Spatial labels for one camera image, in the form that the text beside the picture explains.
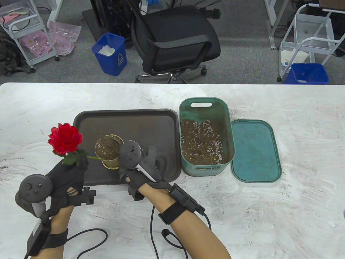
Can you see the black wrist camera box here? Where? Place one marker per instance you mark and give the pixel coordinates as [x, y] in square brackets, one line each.
[38, 239]

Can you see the person's left forearm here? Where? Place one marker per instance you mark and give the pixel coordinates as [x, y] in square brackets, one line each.
[62, 218]

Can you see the white mesh rolling cart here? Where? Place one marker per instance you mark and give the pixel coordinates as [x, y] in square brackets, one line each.
[330, 29]

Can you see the dark fabric bag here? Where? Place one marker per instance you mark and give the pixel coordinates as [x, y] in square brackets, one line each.
[10, 56]

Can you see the gold ribbed flower pot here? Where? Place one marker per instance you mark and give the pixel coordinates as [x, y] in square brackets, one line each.
[110, 163]

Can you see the white box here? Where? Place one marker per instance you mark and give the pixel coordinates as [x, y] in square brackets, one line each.
[295, 58]

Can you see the red artificial rose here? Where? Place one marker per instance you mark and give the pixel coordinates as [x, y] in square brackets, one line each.
[65, 138]

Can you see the brown cardboard box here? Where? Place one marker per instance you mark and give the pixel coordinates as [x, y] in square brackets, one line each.
[331, 4]

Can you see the potting mix grains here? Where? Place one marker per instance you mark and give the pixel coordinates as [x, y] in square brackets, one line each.
[233, 114]

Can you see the black office chair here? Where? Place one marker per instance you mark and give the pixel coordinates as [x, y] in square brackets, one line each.
[175, 32]

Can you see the crumpled white paper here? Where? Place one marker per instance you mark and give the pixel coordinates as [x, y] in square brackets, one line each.
[106, 50]

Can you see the black computer tower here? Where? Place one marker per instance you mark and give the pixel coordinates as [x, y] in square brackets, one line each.
[113, 16]

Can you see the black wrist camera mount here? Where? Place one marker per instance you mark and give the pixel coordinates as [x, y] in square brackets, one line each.
[186, 199]

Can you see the plain blue bin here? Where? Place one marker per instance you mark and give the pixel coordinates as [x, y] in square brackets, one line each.
[310, 72]

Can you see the grey and white hand controller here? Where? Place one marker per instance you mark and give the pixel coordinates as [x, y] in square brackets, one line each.
[130, 153]

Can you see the person's left hand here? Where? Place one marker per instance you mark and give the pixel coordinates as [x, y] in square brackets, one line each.
[66, 179]

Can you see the person's right hand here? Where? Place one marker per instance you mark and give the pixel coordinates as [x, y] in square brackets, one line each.
[134, 180]

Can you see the blue bin with white symbol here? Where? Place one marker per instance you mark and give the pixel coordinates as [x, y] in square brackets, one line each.
[110, 64]

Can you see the person's right forearm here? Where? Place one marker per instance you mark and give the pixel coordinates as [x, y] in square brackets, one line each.
[199, 234]

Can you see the white desk leg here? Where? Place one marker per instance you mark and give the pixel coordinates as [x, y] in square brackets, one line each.
[273, 24]
[56, 10]

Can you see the brown plastic tray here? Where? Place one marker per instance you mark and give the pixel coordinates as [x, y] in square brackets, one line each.
[107, 121]

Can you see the teal plastic lid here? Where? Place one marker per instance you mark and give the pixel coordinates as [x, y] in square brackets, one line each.
[256, 151]

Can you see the teal plastic storage box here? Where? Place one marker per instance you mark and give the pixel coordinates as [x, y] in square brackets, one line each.
[202, 114]

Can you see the pink plastic bag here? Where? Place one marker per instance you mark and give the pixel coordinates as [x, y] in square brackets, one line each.
[37, 44]
[63, 35]

